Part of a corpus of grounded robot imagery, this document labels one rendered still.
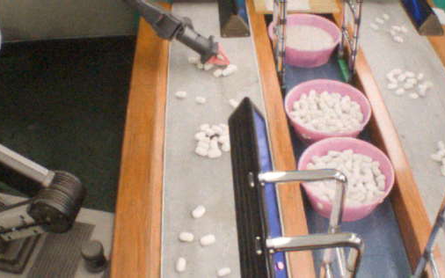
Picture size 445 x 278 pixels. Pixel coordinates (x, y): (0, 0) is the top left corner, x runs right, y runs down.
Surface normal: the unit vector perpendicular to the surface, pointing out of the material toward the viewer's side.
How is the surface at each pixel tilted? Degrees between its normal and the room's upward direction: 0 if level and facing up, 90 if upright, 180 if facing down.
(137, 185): 0
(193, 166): 0
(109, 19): 90
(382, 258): 0
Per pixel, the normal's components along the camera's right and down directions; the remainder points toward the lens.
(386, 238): -0.03, -0.75
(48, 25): -0.02, 0.66
